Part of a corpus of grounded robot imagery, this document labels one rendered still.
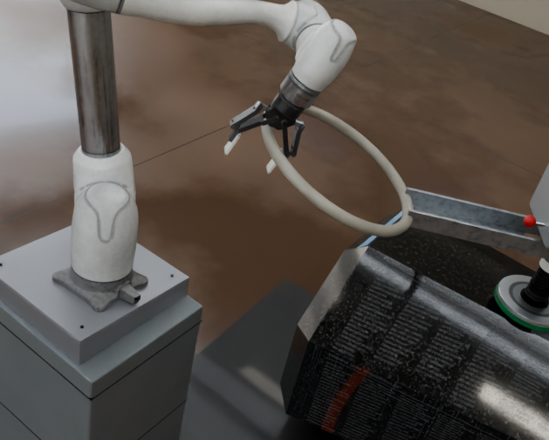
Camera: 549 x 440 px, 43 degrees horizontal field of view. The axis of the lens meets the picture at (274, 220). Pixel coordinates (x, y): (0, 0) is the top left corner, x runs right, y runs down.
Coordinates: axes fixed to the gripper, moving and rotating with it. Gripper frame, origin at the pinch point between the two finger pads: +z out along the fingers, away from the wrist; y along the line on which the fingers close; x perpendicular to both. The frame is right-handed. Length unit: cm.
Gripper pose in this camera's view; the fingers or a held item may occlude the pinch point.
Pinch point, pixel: (250, 157)
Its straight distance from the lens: 178.5
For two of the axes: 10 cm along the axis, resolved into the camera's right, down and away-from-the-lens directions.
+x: -1.2, -6.7, 7.3
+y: 8.3, 3.4, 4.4
